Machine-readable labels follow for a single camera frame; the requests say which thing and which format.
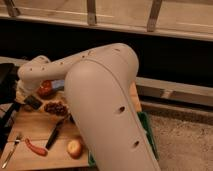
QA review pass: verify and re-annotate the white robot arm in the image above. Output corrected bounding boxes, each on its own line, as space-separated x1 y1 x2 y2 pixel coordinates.
17 43 161 171

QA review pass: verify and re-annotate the red bowl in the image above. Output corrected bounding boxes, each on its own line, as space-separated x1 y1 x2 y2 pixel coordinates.
37 80 53 98

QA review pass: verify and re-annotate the black tripod stand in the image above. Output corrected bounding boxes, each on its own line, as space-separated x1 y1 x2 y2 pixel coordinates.
0 63 18 150

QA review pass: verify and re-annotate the bunch of dark grapes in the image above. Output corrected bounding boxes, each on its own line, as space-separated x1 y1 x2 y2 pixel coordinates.
44 102 68 116

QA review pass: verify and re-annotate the blue sponge block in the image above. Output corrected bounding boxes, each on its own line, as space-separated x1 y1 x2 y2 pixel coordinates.
52 80 64 90

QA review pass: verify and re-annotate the silver fork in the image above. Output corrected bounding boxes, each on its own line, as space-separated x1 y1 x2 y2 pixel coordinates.
1 133 22 169

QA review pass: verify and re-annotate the red chili pepper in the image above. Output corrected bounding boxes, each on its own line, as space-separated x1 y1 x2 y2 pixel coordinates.
25 138 48 156

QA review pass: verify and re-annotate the apple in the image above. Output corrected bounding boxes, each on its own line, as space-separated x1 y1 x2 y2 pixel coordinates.
67 139 83 159

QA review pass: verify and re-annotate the green plastic tray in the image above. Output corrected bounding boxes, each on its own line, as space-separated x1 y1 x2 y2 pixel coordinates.
88 112 159 167

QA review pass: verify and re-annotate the black handled knife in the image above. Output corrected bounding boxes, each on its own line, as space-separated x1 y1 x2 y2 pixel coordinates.
45 117 66 150

